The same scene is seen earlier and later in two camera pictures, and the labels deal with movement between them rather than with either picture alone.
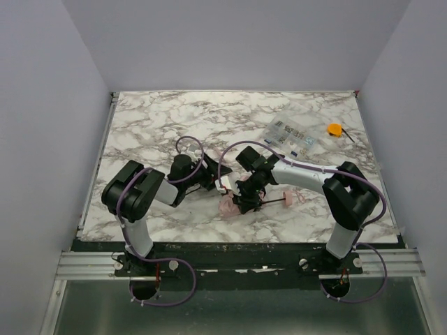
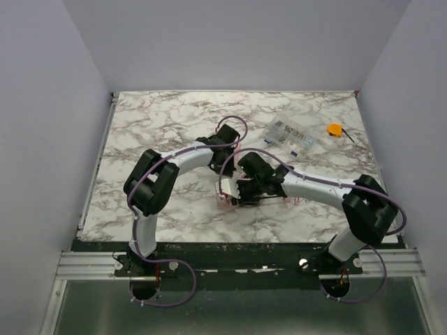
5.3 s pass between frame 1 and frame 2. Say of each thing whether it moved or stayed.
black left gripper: moved
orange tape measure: stayed
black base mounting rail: stayed
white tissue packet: stayed
